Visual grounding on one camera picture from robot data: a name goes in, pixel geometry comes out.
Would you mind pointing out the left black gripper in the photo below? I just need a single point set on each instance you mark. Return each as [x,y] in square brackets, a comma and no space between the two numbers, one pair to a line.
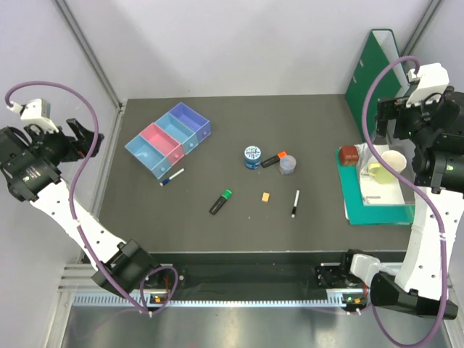
[74,150]

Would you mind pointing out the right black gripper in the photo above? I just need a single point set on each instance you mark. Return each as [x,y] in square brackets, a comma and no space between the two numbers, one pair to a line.
[386,111]

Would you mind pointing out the light blue drawer box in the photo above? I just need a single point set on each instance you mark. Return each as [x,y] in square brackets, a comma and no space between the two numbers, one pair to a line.
[157,163]

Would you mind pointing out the pink drawer box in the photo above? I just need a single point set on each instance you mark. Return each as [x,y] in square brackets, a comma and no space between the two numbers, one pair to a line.
[163,143]

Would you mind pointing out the blue cap white marker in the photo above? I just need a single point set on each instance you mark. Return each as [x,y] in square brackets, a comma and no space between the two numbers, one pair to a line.
[169,179]

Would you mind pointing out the purple drawer box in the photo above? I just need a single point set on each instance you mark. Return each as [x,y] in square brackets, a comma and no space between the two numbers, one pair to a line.
[191,118]

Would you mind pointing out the orange cap black highlighter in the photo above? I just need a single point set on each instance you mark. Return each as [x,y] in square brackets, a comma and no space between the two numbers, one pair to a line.
[273,160]

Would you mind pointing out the black cap white marker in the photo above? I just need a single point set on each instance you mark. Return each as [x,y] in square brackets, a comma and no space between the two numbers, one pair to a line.
[295,204]

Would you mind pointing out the blue paint jar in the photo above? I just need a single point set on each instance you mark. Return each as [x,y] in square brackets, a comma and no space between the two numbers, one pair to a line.
[252,157]

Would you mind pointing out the green cap black highlighter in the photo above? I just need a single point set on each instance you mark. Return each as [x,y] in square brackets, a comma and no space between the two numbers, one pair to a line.
[224,197]

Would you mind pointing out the small orange eraser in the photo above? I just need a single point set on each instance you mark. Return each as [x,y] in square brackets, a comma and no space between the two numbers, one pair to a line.
[265,196]

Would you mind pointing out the teal blue drawer box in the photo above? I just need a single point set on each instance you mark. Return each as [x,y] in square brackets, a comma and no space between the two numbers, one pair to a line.
[185,136]

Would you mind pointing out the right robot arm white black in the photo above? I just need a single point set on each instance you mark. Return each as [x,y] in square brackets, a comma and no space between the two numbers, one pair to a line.
[420,286]

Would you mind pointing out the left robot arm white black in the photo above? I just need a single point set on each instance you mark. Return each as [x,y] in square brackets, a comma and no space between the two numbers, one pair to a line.
[29,163]

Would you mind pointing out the crumpled silver wrapper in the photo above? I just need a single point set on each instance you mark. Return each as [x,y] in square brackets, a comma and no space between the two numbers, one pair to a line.
[364,155]

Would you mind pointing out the beige paper cup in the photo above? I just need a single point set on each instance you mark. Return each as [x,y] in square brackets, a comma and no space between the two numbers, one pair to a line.
[396,160]

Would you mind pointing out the brown red block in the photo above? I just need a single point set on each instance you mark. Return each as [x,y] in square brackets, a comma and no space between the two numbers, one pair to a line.
[348,155]

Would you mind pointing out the yellow green mug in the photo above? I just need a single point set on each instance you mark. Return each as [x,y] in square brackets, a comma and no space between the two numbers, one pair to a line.
[380,174]

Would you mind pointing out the green flat folder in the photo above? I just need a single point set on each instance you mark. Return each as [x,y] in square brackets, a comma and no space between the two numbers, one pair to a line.
[359,214]

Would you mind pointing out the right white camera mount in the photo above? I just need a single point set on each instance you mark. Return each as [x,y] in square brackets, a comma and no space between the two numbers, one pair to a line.
[431,82]

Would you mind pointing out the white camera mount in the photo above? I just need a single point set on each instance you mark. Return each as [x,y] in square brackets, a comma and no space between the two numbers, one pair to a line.
[431,82]
[37,113]

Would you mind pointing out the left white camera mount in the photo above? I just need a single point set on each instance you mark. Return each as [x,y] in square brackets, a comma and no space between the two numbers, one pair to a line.
[37,113]

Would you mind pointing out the green ring binder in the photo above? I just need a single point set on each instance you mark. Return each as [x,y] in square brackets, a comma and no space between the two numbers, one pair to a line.
[379,51]

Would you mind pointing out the aluminium frame rail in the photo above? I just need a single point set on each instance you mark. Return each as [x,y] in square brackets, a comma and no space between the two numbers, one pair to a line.
[87,293]

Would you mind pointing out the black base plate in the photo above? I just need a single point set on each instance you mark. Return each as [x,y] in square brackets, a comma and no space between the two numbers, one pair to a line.
[255,282]

